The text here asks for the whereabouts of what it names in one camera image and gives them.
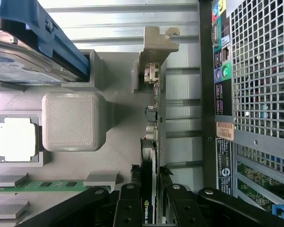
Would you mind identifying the blue card retainer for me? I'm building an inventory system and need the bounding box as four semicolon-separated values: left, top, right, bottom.
271;204;284;218

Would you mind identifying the green RAM stick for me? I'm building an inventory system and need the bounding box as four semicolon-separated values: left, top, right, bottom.
0;179;112;192

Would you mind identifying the grey printed parts rack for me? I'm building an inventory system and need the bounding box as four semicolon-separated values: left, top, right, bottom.
0;48;167;227

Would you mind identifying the silver CPU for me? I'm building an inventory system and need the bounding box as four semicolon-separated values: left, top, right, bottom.
0;116;38;163

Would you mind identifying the hard disk with blue bracket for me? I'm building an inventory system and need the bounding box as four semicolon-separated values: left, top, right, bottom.
0;0;90;84

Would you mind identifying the green motherboard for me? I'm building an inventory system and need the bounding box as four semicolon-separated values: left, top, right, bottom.
237;162;284;211

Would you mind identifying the open black PC case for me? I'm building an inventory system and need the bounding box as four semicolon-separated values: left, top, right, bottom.
198;0;284;217

